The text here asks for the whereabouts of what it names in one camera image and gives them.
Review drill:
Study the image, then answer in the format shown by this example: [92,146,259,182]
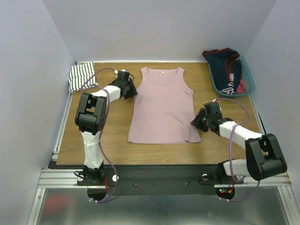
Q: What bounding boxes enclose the pink tank top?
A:
[128,67,201,144]

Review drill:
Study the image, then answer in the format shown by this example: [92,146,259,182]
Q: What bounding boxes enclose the black white striped tank top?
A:
[68,61,98,93]

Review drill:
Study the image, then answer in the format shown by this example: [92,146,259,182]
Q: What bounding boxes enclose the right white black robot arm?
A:
[191,99,287,183]

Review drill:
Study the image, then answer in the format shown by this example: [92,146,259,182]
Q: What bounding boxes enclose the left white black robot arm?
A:
[75,70,137,186]

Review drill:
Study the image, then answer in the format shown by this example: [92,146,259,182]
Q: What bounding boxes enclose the red garment in basket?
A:
[236,79,246,94]

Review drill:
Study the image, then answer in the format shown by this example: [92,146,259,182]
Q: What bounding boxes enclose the dark navy maroon garment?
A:
[202,48,242,95]

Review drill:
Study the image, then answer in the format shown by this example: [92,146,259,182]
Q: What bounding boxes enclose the teal plastic basket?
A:
[208,55,255,98]

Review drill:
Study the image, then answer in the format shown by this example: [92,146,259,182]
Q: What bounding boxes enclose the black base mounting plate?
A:
[77,165,232,195]

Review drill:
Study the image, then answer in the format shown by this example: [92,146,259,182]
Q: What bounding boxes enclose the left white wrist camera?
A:
[114,69,127,75]

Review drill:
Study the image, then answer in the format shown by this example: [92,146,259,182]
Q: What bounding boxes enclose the front aluminium frame rail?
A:
[37,169,291,188]

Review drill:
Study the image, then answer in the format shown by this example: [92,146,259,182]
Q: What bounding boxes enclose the aluminium frame rail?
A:
[27,93,73,225]
[37,169,291,188]
[248,93,300,225]

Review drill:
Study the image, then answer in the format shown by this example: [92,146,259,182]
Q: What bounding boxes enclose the right aluminium frame rail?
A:
[248,93,300,225]

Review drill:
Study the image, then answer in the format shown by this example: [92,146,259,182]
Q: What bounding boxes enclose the left aluminium frame rail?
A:
[27,93,73,225]

